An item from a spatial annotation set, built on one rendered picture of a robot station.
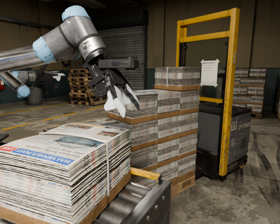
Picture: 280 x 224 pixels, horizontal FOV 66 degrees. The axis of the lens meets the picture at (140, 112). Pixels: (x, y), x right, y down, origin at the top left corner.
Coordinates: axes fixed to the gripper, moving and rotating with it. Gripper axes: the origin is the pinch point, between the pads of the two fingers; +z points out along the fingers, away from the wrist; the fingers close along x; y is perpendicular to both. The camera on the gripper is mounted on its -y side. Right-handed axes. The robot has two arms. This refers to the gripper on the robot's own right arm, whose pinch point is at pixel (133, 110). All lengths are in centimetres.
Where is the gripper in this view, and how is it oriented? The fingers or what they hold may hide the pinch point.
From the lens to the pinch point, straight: 63.9
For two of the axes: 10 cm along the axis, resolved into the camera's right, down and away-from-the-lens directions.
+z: 4.8, 8.8, -0.2
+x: -3.7, 1.8, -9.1
